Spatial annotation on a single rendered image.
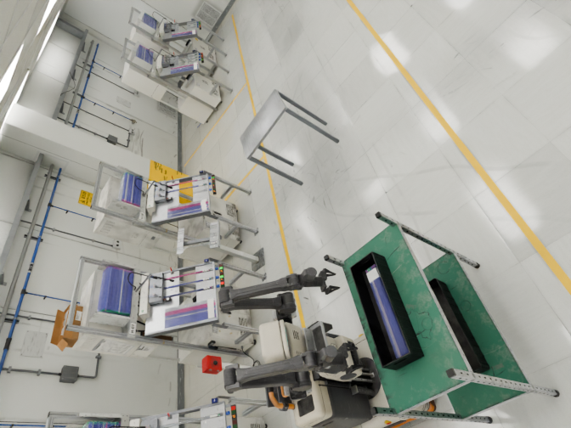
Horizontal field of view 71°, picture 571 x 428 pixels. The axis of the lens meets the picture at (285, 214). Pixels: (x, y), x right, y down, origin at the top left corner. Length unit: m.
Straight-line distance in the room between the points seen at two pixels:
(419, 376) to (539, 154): 1.81
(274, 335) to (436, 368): 0.81
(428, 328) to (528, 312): 0.98
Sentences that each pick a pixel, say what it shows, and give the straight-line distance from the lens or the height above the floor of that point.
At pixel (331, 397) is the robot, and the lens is 2.81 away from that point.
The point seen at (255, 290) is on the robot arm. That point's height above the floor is 1.51.
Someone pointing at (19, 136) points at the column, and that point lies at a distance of 6.92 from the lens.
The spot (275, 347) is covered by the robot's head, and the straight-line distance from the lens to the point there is 2.19.
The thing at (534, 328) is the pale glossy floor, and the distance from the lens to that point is 2.90.
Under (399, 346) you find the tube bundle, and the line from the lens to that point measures 2.10.
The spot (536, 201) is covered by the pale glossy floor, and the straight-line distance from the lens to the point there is 3.10.
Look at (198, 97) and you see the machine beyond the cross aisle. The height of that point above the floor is 0.45.
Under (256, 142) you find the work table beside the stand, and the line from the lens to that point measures 4.34.
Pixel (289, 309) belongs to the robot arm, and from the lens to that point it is 2.31.
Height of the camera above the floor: 2.70
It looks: 34 degrees down
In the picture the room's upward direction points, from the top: 67 degrees counter-clockwise
